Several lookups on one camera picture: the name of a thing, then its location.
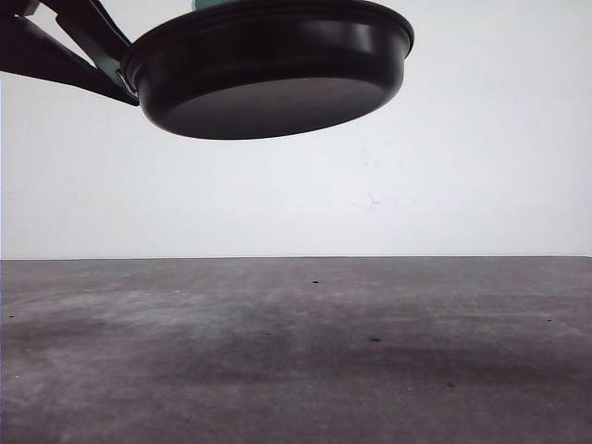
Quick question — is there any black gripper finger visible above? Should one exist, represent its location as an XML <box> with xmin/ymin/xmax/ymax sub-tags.
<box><xmin>1</xmin><ymin>16</ymin><xmax>139</xmax><ymax>106</ymax></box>
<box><xmin>42</xmin><ymin>0</ymin><xmax>130</xmax><ymax>69</ymax></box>

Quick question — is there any teal ceramic bowl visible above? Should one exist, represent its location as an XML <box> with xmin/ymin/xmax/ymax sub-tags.
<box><xmin>191</xmin><ymin>0</ymin><xmax>232</xmax><ymax>11</ymax></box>

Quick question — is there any black frying pan green handle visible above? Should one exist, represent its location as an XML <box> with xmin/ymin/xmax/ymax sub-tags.
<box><xmin>120</xmin><ymin>1</ymin><xmax>415</xmax><ymax>141</ymax></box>

